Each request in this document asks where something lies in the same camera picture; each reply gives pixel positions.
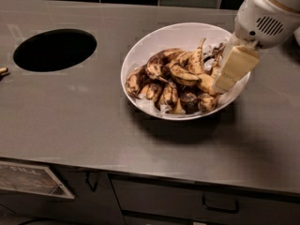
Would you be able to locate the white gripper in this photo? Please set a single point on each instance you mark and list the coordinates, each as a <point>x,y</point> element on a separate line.
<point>262,20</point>

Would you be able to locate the yellow banana with long stem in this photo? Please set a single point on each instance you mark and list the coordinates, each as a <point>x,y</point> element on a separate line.
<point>196,66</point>

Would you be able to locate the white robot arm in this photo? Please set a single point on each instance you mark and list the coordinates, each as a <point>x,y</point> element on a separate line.
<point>259,25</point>

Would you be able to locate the spotted banana centre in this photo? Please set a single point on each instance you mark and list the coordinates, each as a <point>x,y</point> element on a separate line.
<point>182,76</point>

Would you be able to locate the white bowl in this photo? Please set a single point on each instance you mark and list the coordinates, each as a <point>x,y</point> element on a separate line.
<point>185,36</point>

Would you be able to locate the spotted banana lower right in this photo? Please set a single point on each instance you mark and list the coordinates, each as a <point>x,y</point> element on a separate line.
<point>207,103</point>

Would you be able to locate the dark round banana end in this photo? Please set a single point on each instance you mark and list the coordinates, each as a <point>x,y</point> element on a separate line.
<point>189,102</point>

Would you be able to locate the spotted banana lower middle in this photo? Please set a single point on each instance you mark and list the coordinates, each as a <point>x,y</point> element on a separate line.
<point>169,95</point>

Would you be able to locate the dark spotted banana top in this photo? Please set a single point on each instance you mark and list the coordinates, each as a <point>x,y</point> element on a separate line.
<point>156,63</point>

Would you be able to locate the spotted banana far left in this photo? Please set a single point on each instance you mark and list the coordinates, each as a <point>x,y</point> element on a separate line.
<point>135,81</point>

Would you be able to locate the grey cabinet drawer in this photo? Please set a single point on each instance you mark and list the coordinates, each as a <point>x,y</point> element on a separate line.
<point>184,201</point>

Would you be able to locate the round black counter hole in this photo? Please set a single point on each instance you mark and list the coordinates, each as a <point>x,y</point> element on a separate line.
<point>55,50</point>

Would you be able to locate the brass object at left edge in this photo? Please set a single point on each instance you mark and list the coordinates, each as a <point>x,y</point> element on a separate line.
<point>3,71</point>

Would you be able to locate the black drawer handle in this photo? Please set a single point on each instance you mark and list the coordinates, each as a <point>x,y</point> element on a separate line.
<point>220,204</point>

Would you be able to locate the black cabinet door handle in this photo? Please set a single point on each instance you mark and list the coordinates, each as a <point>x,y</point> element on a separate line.
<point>91,180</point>

